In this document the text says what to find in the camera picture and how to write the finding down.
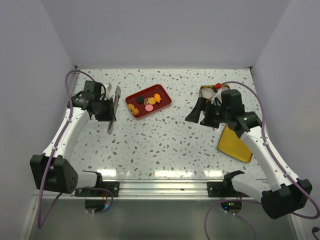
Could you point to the brown ring cookie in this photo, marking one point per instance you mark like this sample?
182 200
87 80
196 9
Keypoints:
146 101

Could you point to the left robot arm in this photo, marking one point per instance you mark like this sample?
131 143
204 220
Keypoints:
52 170

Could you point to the orange flower cookie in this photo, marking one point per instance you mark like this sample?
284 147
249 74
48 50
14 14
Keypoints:
133 109

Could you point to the red serving tray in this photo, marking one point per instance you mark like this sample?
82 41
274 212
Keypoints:
147 93

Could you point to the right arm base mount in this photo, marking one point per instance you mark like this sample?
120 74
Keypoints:
220 188

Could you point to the pink round cookie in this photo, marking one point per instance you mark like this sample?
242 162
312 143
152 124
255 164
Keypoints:
149 107

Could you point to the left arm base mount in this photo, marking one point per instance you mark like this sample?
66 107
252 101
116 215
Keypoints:
105 189

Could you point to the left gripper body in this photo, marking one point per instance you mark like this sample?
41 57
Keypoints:
103 113

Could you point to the gold cookie tin box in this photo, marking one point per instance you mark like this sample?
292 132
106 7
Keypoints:
224 87

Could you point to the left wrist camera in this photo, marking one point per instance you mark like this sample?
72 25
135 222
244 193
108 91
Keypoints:
108 87

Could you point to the round tan biscuit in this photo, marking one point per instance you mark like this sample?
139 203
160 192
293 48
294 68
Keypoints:
151 101

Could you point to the orange fish cookie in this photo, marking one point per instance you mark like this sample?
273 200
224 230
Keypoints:
157 97

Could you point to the gold tin lid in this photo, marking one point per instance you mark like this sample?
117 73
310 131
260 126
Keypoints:
233 146

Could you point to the black round cookie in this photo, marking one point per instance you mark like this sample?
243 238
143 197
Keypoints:
140 99

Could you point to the white paper cup top-left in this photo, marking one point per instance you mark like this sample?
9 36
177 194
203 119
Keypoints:
207 93

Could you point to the metal serving tongs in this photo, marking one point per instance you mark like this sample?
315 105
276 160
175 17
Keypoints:
117 96

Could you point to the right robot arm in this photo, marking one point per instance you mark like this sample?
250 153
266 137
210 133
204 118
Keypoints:
284 191

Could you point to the aluminium front rail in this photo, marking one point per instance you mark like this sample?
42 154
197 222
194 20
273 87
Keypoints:
153 189

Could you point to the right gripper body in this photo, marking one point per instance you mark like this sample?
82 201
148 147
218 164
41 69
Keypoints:
215 114

